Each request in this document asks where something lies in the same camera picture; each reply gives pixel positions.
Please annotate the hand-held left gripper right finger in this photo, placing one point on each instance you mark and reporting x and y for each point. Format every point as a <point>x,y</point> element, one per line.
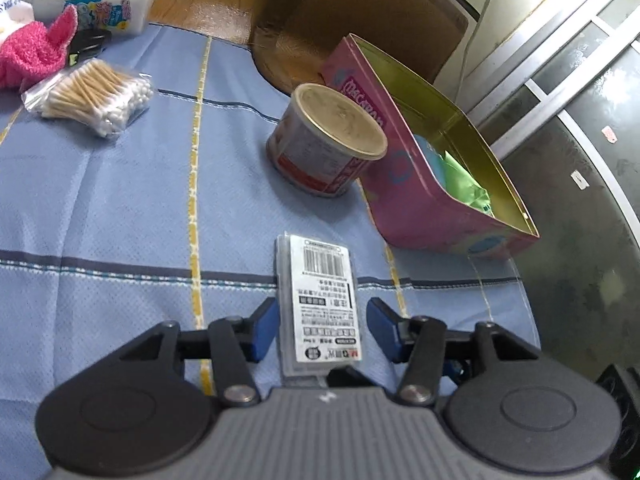
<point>380,321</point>

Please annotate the clear plastic case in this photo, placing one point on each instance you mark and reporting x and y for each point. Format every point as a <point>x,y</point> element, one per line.
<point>320,305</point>

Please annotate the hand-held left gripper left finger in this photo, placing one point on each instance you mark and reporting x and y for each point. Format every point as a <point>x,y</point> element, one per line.
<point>266,324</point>

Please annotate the pink fuzzy cloth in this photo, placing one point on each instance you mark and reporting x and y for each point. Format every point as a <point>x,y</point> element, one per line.
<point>37,50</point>

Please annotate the black clip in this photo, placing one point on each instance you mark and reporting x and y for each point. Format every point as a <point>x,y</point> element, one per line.
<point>86,46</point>

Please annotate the bag of cotton swabs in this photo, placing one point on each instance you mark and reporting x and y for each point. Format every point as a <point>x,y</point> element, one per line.
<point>92,96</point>

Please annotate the pink tin box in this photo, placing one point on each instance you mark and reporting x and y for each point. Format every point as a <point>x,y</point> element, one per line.
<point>430,180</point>

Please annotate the green soft pouch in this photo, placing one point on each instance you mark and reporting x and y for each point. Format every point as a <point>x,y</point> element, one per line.
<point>467,187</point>

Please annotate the brown wooden chair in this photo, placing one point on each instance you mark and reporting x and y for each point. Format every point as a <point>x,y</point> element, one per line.
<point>360,15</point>

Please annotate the blue striped tablecloth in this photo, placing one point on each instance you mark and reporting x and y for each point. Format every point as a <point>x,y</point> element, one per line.
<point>150,220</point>

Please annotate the blue round soft item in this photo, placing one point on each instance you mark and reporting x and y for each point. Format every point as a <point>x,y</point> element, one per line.
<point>429,157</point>

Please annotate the round tin can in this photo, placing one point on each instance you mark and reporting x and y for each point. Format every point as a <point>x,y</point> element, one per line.
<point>327,141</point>

